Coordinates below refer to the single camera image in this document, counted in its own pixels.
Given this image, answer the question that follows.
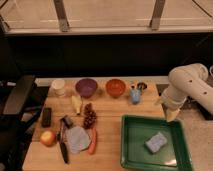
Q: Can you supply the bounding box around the purple bowl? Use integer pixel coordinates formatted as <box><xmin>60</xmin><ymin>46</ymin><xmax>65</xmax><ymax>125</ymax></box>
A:
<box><xmin>75</xmin><ymin>78</ymin><xmax>98</xmax><ymax>98</ymax></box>

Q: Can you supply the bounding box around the black eraser block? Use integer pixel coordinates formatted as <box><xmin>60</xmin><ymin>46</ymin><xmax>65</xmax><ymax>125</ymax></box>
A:
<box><xmin>41</xmin><ymin>108</ymin><xmax>52</xmax><ymax>127</ymax></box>

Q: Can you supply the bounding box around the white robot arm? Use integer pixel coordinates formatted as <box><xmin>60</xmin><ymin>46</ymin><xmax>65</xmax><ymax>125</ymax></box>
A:
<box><xmin>161</xmin><ymin>63</ymin><xmax>213</xmax><ymax>122</ymax></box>

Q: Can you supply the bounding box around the orange bowl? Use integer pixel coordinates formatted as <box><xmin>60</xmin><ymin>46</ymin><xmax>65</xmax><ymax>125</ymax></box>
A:
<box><xmin>105</xmin><ymin>79</ymin><xmax>126</xmax><ymax>98</ymax></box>

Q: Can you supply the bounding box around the blue sponge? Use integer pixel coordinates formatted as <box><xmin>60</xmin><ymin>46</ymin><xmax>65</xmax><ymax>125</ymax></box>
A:
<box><xmin>145</xmin><ymin>132</ymin><xmax>167</xmax><ymax>154</ymax></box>

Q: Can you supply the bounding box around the small dark round object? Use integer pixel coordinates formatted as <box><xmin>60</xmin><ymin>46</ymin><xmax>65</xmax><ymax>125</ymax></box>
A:
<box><xmin>137</xmin><ymin>82</ymin><xmax>147</xmax><ymax>91</ymax></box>

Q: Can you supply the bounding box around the green plastic tray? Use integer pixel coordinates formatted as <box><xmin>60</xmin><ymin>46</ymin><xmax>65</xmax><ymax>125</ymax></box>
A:
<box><xmin>120</xmin><ymin>115</ymin><xmax>194</xmax><ymax>171</ymax></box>

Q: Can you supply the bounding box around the bunch of red grapes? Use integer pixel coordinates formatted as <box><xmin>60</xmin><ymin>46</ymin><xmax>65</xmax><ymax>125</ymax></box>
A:
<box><xmin>83</xmin><ymin>103</ymin><xmax>97</xmax><ymax>129</ymax></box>

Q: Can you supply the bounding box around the orange carrot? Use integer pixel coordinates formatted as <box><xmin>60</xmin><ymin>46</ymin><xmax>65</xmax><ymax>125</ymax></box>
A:
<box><xmin>88</xmin><ymin>127</ymin><xmax>97</xmax><ymax>155</ymax></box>

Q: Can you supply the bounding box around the banana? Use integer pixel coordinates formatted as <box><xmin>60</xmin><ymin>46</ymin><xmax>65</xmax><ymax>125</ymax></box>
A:
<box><xmin>71</xmin><ymin>96</ymin><xmax>82</xmax><ymax>115</ymax></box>

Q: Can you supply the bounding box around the grey blue cloth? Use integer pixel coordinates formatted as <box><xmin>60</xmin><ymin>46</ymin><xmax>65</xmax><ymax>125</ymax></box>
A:
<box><xmin>65</xmin><ymin>126</ymin><xmax>91</xmax><ymax>154</ymax></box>

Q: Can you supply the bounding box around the small dark brush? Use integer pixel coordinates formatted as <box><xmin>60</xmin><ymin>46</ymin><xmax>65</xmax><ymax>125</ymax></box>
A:
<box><xmin>61</xmin><ymin>115</ymin><xmax>73</xmax><ymax>128</ymax></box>

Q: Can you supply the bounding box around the white cup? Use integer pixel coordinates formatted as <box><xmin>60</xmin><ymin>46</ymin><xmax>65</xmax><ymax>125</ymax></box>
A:
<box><xmin>51</xmin><ymin>79</ymin><xmax>65</xmax><ymax>96</ymax></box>

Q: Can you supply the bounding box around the red yellow apple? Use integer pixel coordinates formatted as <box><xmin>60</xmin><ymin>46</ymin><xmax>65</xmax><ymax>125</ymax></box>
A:
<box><xmin>40</xmin><ymin>131</ymin><xmax>55</xmax><ymax>147</ymax></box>

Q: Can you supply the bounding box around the black chair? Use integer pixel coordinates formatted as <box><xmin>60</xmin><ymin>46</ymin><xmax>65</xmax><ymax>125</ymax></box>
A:
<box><xmin>0</xmin><ymin>75</ymin><xmax>42</xmax><ymax>171</ymax></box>

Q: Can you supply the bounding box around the black handled knife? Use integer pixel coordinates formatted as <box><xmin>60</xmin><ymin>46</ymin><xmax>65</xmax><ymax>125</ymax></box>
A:
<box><xmin>59</xmin><ymin>121</ymin><xmax>69</xmax><ymax>164</ymax></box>

